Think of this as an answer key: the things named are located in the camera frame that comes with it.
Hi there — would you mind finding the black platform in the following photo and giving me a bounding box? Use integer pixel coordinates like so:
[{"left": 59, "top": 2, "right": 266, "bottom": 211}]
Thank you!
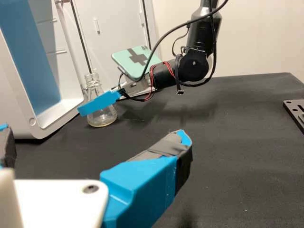
[{"left": 282, "top": 99, "right": 304, "bottom": 136}]

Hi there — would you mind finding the clear flask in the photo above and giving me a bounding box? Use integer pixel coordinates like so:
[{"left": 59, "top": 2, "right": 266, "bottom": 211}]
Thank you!
[{"left": 83, "top": 72, "right": 118, "bottom": 127}]

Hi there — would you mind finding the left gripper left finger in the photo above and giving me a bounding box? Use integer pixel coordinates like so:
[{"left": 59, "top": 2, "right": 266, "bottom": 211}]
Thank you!
[{"left": 0, "top": 122, "right": 18, "bottom": 168}]

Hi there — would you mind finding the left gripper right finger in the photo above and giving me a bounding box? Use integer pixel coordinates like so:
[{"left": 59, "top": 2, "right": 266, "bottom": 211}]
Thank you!
[{"left": 99, "top": 129, "right": 193, "bottom": 228}]

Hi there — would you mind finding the black cable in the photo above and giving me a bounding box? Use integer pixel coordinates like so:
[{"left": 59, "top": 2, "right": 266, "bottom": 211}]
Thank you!
[
  {"left": 174, "top": 55, "right": 185, "bottom": 96},
  {"left": 139, "top": 0, "right": 230, "bottom": 80}
]

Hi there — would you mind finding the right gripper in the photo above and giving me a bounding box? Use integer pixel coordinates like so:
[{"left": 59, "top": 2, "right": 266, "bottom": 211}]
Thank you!
[{"left": 77, "top": 77, "right": 158, "bottom": 117}]

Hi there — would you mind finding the right wrist camera phone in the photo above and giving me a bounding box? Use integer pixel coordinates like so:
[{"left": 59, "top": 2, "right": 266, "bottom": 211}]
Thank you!
[{"left": 111, "top": 45, "right": 162, "bottom": 81}]

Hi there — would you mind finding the white incubator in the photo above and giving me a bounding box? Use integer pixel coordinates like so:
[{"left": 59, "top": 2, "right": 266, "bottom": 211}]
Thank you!
[{"left": 0, "top": 0, "right": 85, "bottom": 140}]

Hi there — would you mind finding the incubator door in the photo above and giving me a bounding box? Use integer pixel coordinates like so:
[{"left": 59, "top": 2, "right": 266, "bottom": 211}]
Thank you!
[{"left": 55, "top": 0, "right": 162, "bottom": 76}]

